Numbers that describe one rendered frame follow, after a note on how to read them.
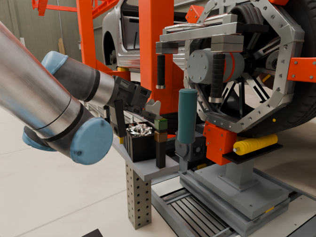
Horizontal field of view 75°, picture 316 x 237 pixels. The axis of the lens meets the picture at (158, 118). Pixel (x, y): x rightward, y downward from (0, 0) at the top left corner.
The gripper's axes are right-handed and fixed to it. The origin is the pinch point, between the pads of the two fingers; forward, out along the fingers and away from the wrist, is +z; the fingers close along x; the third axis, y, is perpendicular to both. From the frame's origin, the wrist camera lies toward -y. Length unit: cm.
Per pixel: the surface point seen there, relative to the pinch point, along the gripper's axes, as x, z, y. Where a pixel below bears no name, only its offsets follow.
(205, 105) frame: 16.5, 39.4, 14.1
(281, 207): -19, 82, -21
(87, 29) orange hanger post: 245, 27, 72
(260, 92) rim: -8.1, 40.6, 25.5
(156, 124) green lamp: 6.7, 5.6, -2.5
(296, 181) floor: -6, 140, -9
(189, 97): 12.7, 23.0, 13.4
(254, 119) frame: -14.2, 32.7, 12.6
